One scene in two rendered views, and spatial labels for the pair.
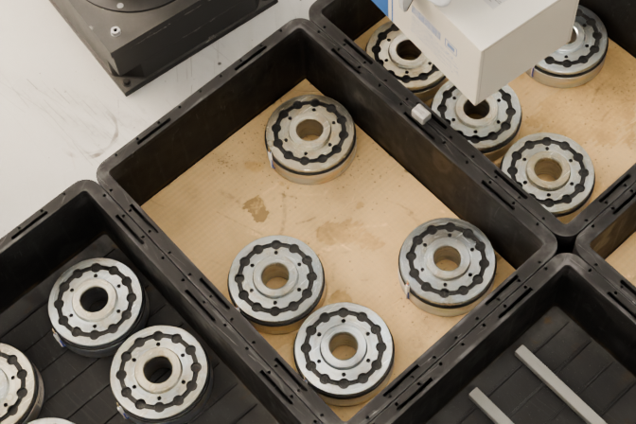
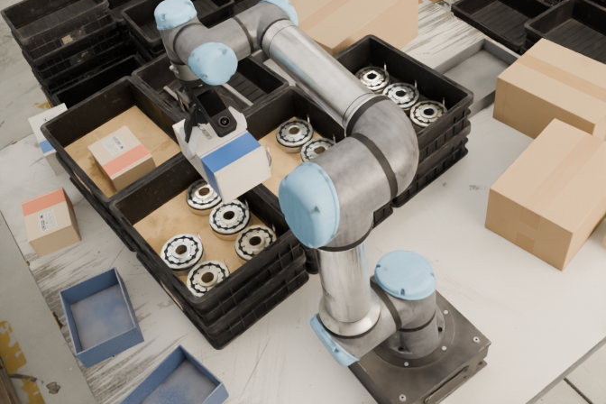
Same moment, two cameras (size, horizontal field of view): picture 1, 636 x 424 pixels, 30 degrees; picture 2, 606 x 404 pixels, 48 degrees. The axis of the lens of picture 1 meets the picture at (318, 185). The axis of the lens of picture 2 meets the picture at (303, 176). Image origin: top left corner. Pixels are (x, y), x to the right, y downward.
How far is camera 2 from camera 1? 177 cm
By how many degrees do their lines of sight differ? 71
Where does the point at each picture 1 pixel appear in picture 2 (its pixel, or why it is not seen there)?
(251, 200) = not seen: hidden behind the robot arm
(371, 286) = (283, 162)
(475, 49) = not seen: hidden behind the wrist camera
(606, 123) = (174, 225)
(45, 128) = (454, 273)
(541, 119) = (201, 226)
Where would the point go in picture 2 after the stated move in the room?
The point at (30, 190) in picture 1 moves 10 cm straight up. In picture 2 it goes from (453, 243) to (454, 219)
